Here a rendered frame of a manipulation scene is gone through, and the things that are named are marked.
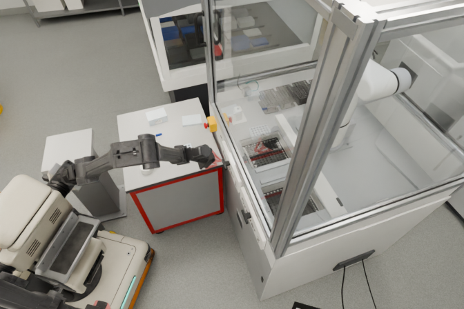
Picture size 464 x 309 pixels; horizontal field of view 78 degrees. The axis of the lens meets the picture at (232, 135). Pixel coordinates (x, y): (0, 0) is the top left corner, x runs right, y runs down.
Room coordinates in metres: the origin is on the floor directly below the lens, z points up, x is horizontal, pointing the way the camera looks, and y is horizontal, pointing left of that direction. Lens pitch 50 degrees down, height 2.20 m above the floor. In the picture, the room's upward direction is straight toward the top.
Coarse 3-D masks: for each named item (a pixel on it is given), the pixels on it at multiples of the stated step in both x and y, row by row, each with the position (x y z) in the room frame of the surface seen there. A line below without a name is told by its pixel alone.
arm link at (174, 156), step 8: (144, 136) 0.57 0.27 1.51; (152, 136) 0.59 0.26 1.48; (160, 152) 0.57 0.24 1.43; (168, 152) 0.62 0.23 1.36; (176, 152) 0.68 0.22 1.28; (184, 152) 0.76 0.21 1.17; (160, 160) 0.60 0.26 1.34; (168, 160) 0.64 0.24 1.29; (176, 160) 0.68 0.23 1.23; (184, 160) 0.72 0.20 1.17; (144, 168) 0.49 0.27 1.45; (152, 168) 0.52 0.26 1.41
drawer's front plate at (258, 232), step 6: (240, 192) 0.72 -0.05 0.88; (240, 198) 0.72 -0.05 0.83; (246, 198) 0.67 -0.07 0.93; (246, 204) 0.64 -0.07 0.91; (246, 210) 0.64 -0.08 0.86; (252, 210) 0.60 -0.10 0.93; (252, 216) 0.57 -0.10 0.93; (252, 222) 0.57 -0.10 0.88; (258, 222) 0.54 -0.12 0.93; (252, 228) 0.56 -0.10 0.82; (258, 228) 0.52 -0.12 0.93; (258, 234) 0.50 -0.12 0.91; (264, 240) 0.46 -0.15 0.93; (264, 246) 0.46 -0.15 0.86
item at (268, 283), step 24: (240, 216) 0.75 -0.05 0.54; (240, 240) 0.73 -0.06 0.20; (360, 240) 0.54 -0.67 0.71; (384, 240) 0.63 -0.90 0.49; (264, 264) 0.43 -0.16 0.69; (288, 264) 0.41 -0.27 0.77; (312, 264) 0.46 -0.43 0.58; (336, 264) 0.54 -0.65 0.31; (264, 288) 0.38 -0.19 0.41; (288, 288) 0.44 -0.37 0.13
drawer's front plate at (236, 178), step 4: (224, 144) 1.00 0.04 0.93; (224, 148) 0.97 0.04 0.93; (224, 152) 0.97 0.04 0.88; (228, 152) 0.94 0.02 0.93; (228, 156) 0.92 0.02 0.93; (228, 160) 0.91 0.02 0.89; (232, 160) 0.89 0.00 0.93; (232, 164) 0.86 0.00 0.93; (232, 168) 0.85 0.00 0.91; (232, 172) 0.85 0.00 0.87; (236, 172) 0.81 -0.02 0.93; (232, 176) 0.85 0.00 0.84; (236, 176) 0.79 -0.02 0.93; (236, 180) 0.78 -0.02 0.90; (240, 180) 0.77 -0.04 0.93; (236, 184) 0.78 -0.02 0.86; (240, 184) 0.76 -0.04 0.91
